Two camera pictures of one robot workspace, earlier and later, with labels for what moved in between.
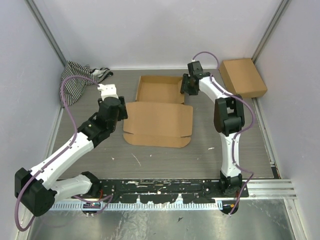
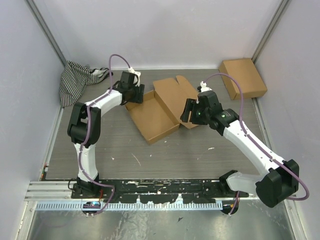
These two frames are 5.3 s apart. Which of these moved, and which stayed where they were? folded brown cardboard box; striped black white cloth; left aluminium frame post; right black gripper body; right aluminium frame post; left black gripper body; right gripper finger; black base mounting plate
Moved: right black gripper body; right gripper finger; left black gripper body
Stayed: folded brown cardboard box; black base mounting plate; right aluminium frame post; left aluminium frame post; striped black white cloth
